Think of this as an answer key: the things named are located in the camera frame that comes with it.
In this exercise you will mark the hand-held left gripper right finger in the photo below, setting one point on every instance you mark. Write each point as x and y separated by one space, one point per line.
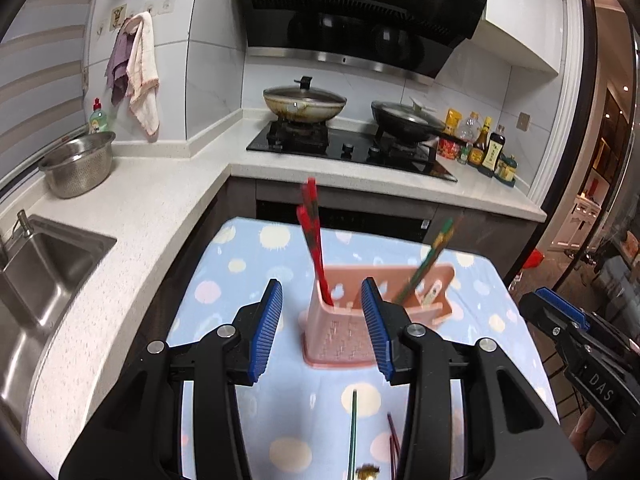
376 330

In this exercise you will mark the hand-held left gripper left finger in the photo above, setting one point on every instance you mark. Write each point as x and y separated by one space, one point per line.
265 330

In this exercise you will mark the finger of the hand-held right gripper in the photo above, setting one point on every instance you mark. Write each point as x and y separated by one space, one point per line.
555 305

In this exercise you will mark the pink perforated utensil holder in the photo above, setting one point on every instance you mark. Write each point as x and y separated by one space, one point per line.
340 330

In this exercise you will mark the white ceramic spoon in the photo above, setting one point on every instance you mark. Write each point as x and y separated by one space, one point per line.
433 294

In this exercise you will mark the green chopstick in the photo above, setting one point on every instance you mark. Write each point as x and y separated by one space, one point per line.
425 265
353 430

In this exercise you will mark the red chopstick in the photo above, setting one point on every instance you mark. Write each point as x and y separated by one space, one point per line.
311 195
312 250

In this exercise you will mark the dark brown chopstick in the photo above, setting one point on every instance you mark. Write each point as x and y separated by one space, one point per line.
434 246

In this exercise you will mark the person's right hand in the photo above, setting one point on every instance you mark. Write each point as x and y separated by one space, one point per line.
590 440

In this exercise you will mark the red object on floor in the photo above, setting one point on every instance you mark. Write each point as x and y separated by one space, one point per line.
531 260

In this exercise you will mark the blue dotted tablecloth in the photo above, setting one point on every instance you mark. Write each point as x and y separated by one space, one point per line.
225 280

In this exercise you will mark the white furniture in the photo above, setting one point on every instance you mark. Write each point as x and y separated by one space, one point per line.
586 220

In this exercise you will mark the maroon chopstick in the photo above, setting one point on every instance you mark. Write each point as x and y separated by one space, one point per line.
391 427
395 455

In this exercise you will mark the gold flower spoon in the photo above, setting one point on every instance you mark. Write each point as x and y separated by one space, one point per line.
367 473

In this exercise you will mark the small seasoning jars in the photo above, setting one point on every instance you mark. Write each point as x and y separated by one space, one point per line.
507 167

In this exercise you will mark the white stone kitchen counter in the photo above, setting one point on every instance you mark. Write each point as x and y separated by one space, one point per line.
150 220

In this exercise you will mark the dark sauce bottle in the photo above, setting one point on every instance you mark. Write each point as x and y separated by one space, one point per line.
494 152

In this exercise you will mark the small green capped bottle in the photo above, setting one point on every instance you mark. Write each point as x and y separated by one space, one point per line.
465 156

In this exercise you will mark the yellow label sauce bottle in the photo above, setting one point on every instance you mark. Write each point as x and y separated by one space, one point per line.
479 147

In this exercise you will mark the black gas stove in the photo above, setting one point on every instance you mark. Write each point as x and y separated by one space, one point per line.
350 152

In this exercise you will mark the red food container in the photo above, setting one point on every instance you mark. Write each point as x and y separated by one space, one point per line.
448 150

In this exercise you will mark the clear plastic bottle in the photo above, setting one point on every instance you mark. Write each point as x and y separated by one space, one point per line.
469 130

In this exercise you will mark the black frying pan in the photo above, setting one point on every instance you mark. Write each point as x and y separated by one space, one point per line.
405 127

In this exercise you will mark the yellow seasoning packet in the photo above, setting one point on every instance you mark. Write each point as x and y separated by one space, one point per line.
452 122

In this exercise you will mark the stainless steel sink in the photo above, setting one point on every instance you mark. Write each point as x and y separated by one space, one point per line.
45 280

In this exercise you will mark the glass lid with black knob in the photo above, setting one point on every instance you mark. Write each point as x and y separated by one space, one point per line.
302 92

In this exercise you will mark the steel colander bowl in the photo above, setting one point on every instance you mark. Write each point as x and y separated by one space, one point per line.
75 165

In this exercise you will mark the sink soap pump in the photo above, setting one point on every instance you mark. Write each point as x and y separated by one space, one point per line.
22 222

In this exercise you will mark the green dish soap bottle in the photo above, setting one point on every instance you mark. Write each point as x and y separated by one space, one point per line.
99 120

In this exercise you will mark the cream hanging towel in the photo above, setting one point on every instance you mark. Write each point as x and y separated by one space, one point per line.
144 75

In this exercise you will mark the white upper cabinet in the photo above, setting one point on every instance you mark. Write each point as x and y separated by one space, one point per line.
520 15

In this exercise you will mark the purple hanging towel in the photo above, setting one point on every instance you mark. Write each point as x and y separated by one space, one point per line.
119 60

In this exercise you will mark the black range hood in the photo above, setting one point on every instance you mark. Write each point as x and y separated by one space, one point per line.
360 10

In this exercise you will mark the striped window blind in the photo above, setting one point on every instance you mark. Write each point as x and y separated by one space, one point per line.
40 85

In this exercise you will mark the wall switch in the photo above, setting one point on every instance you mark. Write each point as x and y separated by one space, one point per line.
523 122

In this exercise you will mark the white wall outlet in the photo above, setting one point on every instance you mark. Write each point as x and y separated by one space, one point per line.
166 5

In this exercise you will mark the wall sticker hook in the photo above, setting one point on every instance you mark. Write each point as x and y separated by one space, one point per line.
118 16

